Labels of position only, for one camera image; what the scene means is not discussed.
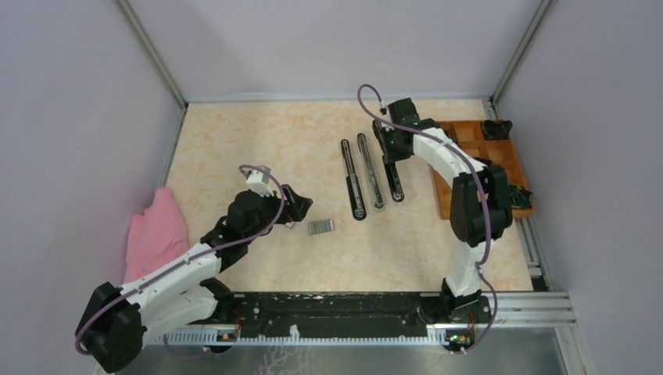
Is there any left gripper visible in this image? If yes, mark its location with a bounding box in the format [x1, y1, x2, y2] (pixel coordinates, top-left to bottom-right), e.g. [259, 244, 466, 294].
[245, 184, 312, 244]

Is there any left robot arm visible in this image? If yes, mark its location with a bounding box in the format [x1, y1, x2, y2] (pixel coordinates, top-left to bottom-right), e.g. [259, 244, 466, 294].
[75, 184, 314, 373]

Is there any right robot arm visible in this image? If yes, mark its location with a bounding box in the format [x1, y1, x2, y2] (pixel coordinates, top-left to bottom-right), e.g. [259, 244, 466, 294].
[372, 98, 513, 322]

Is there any wooden compartment tray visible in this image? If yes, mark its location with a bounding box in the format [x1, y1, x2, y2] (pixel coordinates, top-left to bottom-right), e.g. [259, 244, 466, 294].
[429, 120, 536, 221]

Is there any dark clip bundle bottom right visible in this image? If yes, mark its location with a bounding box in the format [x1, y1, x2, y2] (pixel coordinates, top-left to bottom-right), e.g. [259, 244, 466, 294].
[510, 184, 533, 210]

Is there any pink cloth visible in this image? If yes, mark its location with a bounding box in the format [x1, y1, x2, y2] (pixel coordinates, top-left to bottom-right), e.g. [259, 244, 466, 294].
[123, 187, 188, 283]

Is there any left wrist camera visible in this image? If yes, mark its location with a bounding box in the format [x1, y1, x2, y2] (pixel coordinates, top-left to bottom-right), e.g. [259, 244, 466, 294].
[242, 165, 274, 197]

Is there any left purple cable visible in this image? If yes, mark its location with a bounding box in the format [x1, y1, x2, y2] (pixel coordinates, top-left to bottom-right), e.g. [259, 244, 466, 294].
[74, 164, 287, 361]

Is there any purple cable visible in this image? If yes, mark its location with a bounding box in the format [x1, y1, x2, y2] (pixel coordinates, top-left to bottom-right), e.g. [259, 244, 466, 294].
[357, 84, 500, 355]
[74, 164, 287, 361]

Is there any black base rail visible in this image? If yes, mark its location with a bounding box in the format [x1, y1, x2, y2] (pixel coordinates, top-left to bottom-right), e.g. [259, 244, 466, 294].
[200, 292, 493, 340]

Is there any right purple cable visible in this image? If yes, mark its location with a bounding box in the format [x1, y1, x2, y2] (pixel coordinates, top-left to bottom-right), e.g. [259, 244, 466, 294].
[357, 84, 500, 355]

